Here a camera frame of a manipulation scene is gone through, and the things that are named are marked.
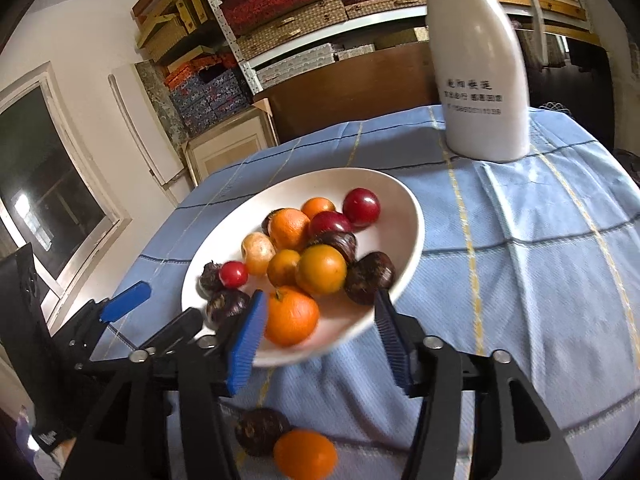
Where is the white thermos jug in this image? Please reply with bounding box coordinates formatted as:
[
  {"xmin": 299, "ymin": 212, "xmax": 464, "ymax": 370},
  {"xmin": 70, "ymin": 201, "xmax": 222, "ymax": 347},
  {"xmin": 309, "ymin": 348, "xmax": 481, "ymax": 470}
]
[{"xmin": 417, "ymin": 0, "xmax": 551, "ymax": 162}]

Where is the small orange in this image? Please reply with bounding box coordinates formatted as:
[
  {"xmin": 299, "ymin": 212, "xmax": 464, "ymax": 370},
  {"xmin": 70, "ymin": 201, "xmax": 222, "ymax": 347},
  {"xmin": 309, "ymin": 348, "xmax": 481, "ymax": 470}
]
[
  {"xmin": 266, "ymin": 249, "xmax": 301, "ymax": 287},
  {"xmin": 300, "ymin": 196, "xmax": 337, "ymax": 220},
  {"xmin": 269, "ymin": 208, "xmax": 312, "ymax": 253},
  {"xmin": 295, "ymin": 244, "xmax": 348, "ymax": 297},
  {"xmin": 273, "ymin": 430, "xmax": 338, "ymax": 480}
]

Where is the pale yellow orange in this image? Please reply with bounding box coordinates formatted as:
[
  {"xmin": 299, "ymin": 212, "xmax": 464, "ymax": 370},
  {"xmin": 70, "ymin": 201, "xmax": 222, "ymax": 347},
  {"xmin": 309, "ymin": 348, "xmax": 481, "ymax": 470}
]
[{"xmin": 241, "ymin": 232, "xmax": 277, "ymax": 276}]

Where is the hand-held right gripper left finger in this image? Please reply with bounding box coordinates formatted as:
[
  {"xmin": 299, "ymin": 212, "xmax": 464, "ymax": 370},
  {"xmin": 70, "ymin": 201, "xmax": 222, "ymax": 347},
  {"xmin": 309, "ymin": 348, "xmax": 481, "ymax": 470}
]
[{"xmin": 60, "ymin": 289, "xmax": 269, "ymax": 480}]

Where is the grey stone slab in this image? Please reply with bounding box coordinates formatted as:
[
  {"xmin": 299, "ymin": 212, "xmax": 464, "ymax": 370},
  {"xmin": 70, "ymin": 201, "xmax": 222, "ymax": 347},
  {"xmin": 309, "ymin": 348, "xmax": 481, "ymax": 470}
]
[{"xmin": 134, "ymin": 60, "xmax": 193, "ymax": 141}]

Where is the large tangerine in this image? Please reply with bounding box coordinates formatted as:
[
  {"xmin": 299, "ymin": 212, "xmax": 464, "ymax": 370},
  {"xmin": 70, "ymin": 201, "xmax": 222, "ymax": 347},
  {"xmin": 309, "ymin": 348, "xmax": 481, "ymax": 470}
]
[{"xmin": 263, "ymin": 286, "xmax": 320, "ymax": 347}]

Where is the white board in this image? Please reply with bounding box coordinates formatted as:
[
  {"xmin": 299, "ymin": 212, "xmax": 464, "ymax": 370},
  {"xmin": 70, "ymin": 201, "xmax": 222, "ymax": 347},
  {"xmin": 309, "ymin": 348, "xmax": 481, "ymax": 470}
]
[{"xmin": 109, "ymin": 62, "xmax": 186, "ymax": 188}]

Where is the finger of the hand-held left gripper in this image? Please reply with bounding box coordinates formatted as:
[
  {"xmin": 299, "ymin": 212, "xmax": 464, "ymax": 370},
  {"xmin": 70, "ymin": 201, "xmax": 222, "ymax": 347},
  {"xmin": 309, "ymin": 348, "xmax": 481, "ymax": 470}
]
[
  {"xmin": 52, "ymin": 281, "xmax": 152, "ymax": 366},
  {"xmin": 140, "ymin": 307, "xmax": 203, "ymax": 356}
]

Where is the white framed window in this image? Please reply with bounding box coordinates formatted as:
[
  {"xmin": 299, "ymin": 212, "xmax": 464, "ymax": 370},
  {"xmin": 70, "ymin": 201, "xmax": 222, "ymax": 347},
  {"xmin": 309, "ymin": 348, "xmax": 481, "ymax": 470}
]
[{"xmin": 0, "ymin": 62, "xmax": 132, "ymax": 311}]

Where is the stack of blue floral boxes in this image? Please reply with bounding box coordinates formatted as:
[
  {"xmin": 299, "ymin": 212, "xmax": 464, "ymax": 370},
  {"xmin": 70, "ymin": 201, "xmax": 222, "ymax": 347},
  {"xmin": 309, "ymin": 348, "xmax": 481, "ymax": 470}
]
[{"xmin": 167, "ymin": 67, "xmax": 253, "ymax": 136}]

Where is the white metal shelf rack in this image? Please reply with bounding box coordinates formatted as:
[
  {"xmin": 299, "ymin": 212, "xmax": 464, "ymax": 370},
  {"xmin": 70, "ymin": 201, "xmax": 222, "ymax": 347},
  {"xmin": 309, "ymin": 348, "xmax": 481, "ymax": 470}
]
[{"xmin": 190, "ymin": 0, "xmax": 603, "ymax": 96}]

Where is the dark water chestnut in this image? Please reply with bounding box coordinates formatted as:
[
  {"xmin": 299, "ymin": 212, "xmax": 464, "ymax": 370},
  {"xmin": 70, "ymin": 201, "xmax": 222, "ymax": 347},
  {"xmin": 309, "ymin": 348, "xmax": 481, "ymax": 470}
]
[
  {"xmin": 307, "ymin": 230, "xmax": 358, "ymax": 265},
  {"xmin": 199, "ymin": 260, "xmax": 226, "ymax": 297},
  {"xmin": 261, "ymin": 208, "xmax": 286, "ymax": 233},
  {"xmin": 205, "ymin": 288, "xmax": 252, "ymax": 328},
  {"xmin": 235, "ymin": 407, "xmax": 292, "ymax": 457},
  {"xmin": 343, "ymin": 251, "xmax": 397, "ymax": 306}
]

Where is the brown wooden cabinet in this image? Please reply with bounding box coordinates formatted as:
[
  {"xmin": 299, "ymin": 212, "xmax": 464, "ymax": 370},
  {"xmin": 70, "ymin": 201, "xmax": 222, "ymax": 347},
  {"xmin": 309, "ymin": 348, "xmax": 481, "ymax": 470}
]
[{"xmin": 252, "ymin": 40, "xmax": 443, "ymax": 142}]

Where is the blue checked tablecloth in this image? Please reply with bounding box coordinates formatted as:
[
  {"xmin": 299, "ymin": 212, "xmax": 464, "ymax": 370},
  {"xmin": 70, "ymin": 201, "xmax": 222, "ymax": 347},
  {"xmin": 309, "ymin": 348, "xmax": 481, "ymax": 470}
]
[{"xmin": 90, "ymin": 105, "xmax": 640, "ymax": 480}]

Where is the round metal stool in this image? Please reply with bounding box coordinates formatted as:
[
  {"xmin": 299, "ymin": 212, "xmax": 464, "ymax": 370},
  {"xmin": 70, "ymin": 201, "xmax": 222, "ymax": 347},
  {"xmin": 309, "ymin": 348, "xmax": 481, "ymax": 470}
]
[{"xmin": 617, "ymin": 147, "xmax": 640, "ymax": 181}]

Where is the stack of woven tan boxes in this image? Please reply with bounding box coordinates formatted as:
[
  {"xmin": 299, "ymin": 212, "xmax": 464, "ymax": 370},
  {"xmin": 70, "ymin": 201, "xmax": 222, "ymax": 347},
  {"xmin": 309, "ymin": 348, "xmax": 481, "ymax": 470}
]
[{"xmin": 200, "ymin": 0, "xmax": 431, "ymax": 61}]

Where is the small red fruit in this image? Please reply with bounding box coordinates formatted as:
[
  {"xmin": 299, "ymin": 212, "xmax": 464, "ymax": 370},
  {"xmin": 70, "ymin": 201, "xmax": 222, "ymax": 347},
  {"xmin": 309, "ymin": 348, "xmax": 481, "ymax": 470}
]
[{"xmin": 220, "ymin": 260, "xmax": 249, "ymax": 288}]

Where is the stack of gold boxes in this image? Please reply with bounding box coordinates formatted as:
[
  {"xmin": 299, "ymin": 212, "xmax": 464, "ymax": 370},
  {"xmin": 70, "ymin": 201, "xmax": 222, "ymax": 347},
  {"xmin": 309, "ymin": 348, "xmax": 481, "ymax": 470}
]
[{"xmin": 132, "ymin": 0, "xmax": 211, "ymax": 63}]

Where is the stack of white flat boxes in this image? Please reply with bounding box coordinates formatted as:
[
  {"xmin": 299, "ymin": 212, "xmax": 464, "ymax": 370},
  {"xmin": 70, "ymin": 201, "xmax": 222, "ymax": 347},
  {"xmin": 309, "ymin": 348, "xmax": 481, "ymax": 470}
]
[{"xmin": 255, "ymin": 42, "xmax": 376, "ymax": 86}]

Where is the white oval plate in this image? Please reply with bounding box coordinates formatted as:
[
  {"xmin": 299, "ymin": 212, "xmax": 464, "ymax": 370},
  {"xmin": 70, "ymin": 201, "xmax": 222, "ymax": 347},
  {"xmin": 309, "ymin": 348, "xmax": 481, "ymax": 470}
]
[{"xmin": 181, "ymin": 167, "xmax": 426, "ymax": 367}]

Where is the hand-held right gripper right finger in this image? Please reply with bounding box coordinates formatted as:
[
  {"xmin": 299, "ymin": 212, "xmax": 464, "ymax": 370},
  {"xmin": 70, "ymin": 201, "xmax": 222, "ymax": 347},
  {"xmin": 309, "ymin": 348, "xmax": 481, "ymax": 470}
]
[{"xmin": 372, "ymin": 288, "xmax": 583, "ymax": 480}]

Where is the light wood picture frame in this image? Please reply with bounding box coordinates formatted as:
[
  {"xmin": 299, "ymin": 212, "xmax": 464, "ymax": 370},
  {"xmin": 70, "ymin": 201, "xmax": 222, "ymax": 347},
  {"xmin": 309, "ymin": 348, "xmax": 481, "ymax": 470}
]
[{"xmin": 182, "ymin": 107, "xmax": 281, "ymax": 186}]

